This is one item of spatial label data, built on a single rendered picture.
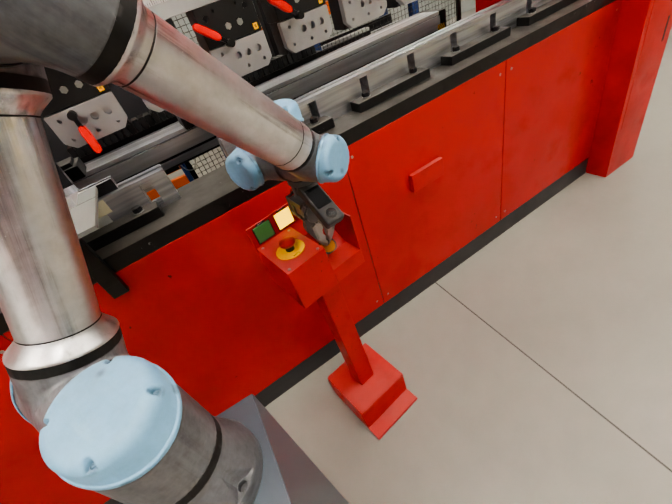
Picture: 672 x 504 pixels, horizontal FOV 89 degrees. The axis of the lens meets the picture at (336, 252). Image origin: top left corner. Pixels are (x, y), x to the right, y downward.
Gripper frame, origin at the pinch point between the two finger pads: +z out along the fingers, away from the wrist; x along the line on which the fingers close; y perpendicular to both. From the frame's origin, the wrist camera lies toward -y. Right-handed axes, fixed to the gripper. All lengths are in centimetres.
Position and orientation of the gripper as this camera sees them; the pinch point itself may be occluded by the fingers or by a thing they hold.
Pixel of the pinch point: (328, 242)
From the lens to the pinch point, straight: 88.4
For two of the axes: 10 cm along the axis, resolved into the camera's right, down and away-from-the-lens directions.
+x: -7.5, 5.7, -3.5
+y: -6.3, -4.3, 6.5
